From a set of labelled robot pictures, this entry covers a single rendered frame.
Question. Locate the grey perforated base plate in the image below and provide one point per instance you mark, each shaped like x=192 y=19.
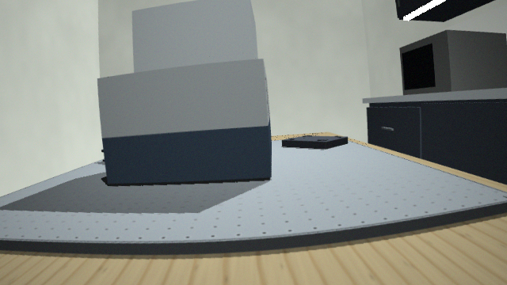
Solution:
x=314 y=197

